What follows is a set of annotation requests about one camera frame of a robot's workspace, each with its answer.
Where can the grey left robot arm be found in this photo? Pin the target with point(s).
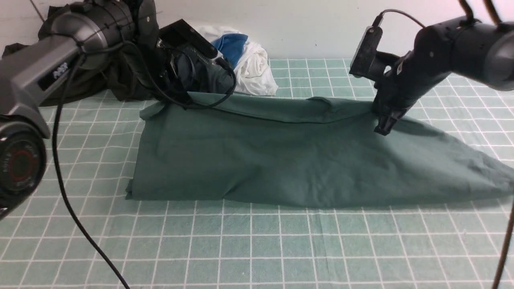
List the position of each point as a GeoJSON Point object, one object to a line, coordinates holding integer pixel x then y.
{"type": "Point", "coordinates": [83, 37]}

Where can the white crumpled garment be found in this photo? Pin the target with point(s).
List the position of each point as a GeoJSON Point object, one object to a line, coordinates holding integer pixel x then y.
{"type": "Point", "coordinates": [254, 75]}

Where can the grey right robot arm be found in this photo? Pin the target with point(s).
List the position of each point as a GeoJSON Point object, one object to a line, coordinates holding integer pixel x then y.
{"type": "Point", "coordinates": [464, 46]}

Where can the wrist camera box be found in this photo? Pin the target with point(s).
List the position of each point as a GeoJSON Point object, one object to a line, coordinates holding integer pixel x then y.
{"type": "Point", "coordinates": [366, 52]}
{"type": "Point", "coordinates": [182, 36]}

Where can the green checkered tablecloth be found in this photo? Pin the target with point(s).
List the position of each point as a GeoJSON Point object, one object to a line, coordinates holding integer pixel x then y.
{"type": "Point", "coordinates": [227, 245]}

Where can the green long sleeve shirt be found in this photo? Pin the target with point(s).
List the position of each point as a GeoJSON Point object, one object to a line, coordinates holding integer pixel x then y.
{"type": "Point", "coordinates": [307, 153]}

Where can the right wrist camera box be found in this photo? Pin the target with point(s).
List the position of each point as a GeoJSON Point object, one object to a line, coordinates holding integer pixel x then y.
{"type": "Point", "coordinates": [366, 52]}

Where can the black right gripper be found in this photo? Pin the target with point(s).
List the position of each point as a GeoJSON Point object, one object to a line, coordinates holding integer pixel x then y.
{"type": "Point", "coordinates": [409, 78]}

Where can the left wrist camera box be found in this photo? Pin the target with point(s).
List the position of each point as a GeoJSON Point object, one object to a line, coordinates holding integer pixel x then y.
{"type": "Point", "coordinates": [182, 36]}

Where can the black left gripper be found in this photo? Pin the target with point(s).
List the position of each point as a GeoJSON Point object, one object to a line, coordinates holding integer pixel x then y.
{"type": "Point", "coordinates": [148, 58]}

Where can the dark grey crumpled garment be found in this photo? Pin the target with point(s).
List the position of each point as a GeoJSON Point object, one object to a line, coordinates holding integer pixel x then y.
{"type": "Point", "coordinates": [189, 73]}

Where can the blue crumpled garment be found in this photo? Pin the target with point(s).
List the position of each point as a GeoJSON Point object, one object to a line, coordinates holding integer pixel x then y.
{"type": "Point", "coordinates": [232, 46]}

